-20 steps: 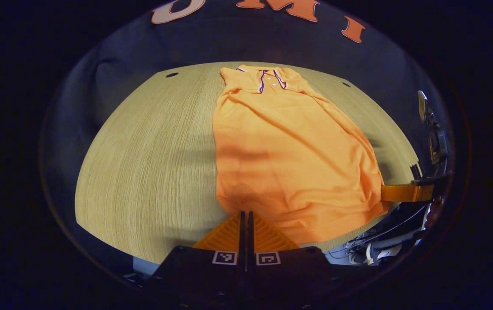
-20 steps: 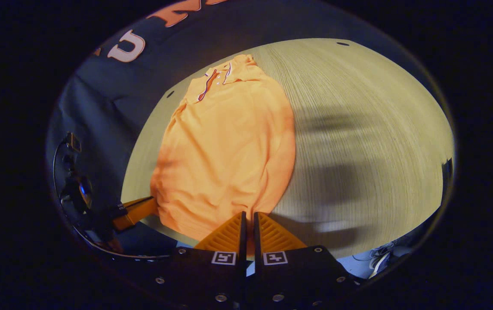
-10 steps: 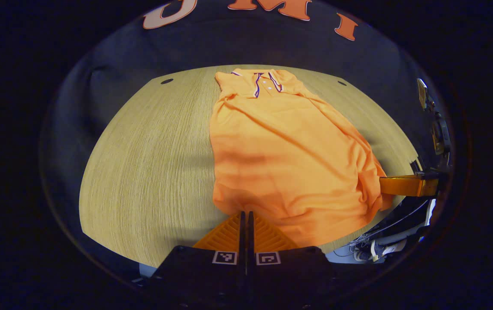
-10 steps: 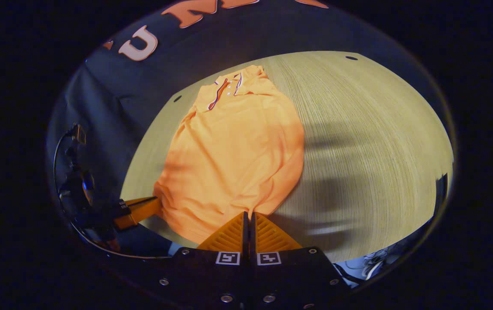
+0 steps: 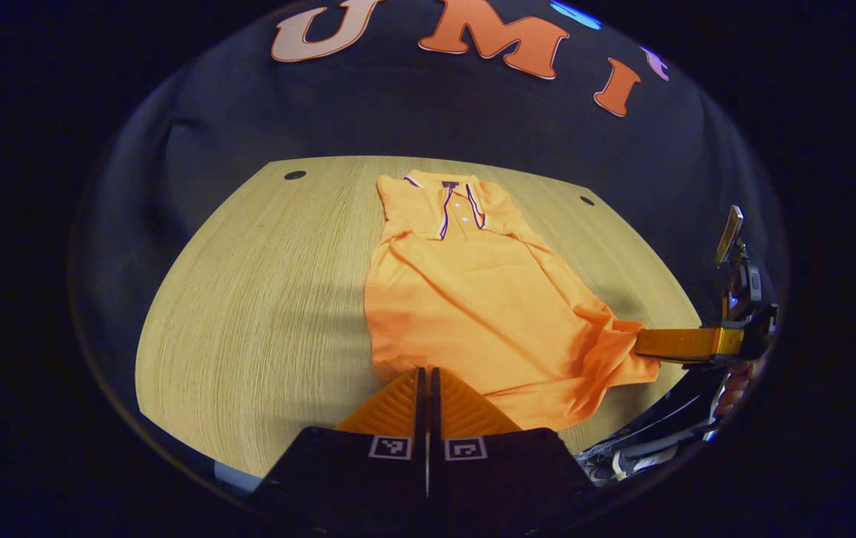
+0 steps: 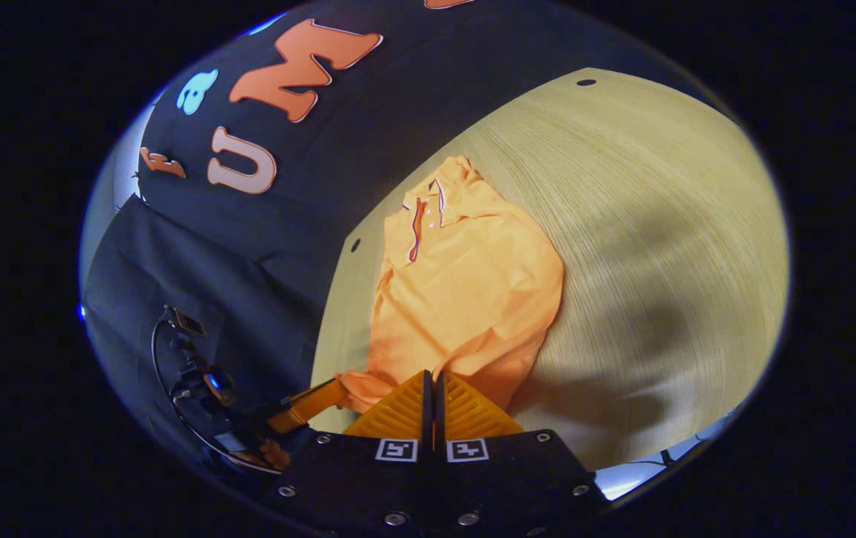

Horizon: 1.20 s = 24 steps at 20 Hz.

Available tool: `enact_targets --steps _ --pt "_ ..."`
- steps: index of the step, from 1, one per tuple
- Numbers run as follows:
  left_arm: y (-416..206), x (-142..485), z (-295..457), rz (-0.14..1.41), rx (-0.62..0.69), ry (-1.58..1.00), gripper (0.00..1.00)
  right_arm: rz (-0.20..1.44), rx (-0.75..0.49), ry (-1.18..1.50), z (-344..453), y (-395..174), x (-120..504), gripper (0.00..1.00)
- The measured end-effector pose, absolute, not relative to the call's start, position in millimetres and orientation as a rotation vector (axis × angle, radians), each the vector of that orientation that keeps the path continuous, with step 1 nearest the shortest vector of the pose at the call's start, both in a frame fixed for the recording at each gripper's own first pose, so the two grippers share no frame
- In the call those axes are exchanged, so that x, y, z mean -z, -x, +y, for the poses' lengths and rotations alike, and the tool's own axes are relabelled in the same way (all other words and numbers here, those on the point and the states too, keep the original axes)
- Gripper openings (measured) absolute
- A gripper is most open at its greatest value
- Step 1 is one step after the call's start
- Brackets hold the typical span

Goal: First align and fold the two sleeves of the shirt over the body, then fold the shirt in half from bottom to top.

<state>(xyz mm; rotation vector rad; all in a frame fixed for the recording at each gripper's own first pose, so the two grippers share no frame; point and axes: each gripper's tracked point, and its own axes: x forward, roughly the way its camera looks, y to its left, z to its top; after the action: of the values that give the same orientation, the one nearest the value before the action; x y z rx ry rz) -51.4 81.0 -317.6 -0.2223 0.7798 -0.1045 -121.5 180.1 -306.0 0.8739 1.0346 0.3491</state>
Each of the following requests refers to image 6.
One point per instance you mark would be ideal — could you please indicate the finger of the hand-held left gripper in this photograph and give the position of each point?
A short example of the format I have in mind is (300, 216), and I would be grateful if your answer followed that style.
(308, 403)

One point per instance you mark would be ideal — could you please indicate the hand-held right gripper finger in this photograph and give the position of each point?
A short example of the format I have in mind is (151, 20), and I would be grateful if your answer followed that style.
(439, 411)
(427, 411)

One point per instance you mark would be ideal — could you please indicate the orange polo T-shirt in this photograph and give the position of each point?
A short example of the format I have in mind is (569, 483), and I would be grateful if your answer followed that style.
(465, 284)

